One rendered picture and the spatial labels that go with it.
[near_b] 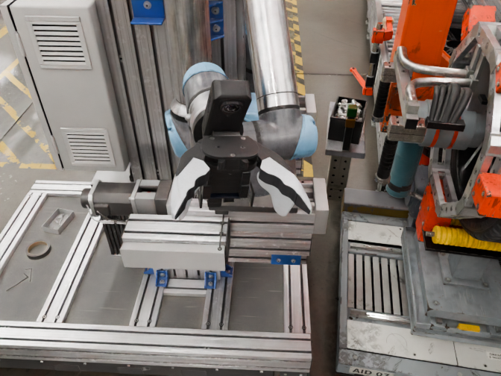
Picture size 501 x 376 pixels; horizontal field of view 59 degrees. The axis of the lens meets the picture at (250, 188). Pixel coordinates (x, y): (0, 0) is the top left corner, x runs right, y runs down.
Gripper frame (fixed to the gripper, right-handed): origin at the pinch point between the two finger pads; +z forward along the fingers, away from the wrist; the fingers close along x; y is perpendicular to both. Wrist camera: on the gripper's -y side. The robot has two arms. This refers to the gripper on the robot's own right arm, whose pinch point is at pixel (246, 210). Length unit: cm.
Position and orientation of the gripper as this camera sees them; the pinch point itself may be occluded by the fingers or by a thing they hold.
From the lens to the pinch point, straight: 47.1
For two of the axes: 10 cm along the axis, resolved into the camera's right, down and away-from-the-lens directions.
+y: -1.3, 7.8, 6.2
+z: 2.0, 6.3, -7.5
